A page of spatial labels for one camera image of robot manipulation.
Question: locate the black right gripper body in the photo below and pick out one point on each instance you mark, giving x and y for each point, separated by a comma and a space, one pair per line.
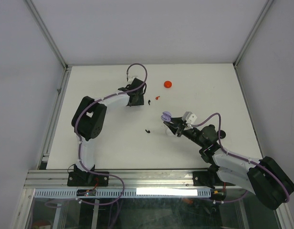
192, 134

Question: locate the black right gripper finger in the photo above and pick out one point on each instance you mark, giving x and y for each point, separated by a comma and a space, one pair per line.
175, 127
177, 121

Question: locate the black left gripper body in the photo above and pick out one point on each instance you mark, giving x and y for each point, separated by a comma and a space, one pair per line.
140, 101

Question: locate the purple earbud charging case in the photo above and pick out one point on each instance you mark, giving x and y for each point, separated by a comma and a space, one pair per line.
166, 116

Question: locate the orange earbud charging case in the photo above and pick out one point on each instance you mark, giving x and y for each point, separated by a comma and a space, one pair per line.
167, 84

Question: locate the white earbud charging case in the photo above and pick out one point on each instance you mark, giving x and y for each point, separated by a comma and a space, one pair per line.
169, 132

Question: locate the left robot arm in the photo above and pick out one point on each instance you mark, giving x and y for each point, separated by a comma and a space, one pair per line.
89, 118

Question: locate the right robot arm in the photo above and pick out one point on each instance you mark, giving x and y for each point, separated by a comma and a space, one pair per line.
262, 177

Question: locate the black earbud charging case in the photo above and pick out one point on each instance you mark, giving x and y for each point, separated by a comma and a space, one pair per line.
222, 134

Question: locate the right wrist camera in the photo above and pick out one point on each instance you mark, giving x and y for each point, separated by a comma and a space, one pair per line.
189, 118

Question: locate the aluminium mounting rail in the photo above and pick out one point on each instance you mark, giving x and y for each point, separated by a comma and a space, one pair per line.
170, 178

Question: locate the white slotted cable duct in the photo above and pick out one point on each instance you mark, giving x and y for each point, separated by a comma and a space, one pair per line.
123, 193

